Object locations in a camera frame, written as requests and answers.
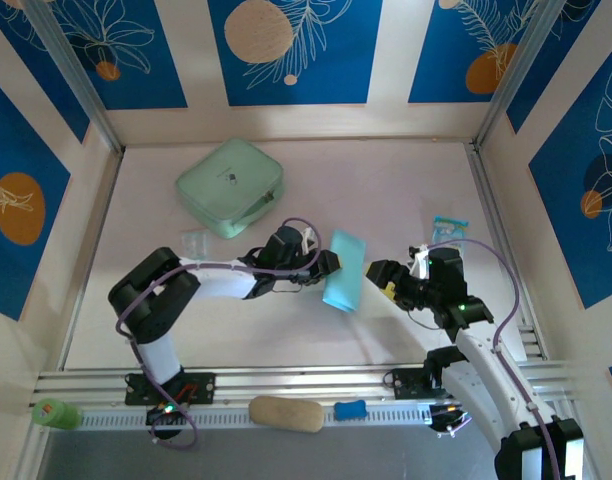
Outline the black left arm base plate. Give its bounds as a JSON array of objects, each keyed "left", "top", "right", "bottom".
[{"left": 124, "top": 372, "right": 217, "bottom": 406}]

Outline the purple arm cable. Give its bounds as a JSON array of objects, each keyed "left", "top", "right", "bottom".
[
  {"left": 115, "top": 216, "right": 323, "bottom": 451},
  {"left": 425, "top": 238, "right": 562, "bottom": 480}
]

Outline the aluminium corner post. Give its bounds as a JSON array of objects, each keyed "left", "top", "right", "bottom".
[
  {"left": 23, "top": 0, "right": 125, "bottom": 154},
  {"left": 473, "top": 0, "right": 580, "bottom": 151}
]

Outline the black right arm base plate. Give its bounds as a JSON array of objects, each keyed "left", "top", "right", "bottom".
[{"left": 391, "top": 367, "right": 440, "bottom": 401}]

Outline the aluminium cross rail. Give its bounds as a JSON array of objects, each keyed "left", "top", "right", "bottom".
[{"left": 33, "top": 363, "right": 587, "bottom": 401}]

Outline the blue bone-shaped block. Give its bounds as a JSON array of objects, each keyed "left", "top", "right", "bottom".
[{"left": 333, "top": 399, "right": 368, "bottom": 420}]

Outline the black controller board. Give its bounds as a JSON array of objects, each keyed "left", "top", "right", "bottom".
[
  {"left": 428, "top": 399, "right": 475, "bottom": 437},
  {"left": 145, "top": 403, "right": 188, "bottom": 441}
]

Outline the green bottle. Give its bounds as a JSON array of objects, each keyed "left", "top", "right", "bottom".
[{"left": 31, "top": 398, "right": 83, "bottom": 431}]

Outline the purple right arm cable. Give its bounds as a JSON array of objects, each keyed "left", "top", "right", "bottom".
[{"left": 425, "top": 238, "right": 562, "bottom": 480}]

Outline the small clear plastic bag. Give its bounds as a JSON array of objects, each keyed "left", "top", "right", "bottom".
[{"left": 180, "top": 230, "right": 208, "bottom": 260}]

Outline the slotted grey cable duct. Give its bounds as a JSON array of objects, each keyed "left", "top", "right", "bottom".
[{"left": 78, "top": 402, "right": 437, "bottom": 432}]

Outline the blue white snack packet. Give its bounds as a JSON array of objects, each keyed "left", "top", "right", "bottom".
[{"left": 432, "top": 215, "right": 470, "bottom": 249}]

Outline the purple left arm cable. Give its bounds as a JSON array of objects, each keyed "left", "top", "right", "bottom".
[{"left": 115, "top": 216, "right": 323, "bottom": 451}]

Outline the aluminium side rail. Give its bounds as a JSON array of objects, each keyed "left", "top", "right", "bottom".
[
  {"left": 468, "top": 144, "right": 545, "bottom": 361},
  {"left": 58, "top": 149, "right": 125, "bottom": 371}
]

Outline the mint green zip pouch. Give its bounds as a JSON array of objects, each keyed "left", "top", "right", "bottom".
[{"left": 174, "top": 138, "right": 286, "bottom": 240}]

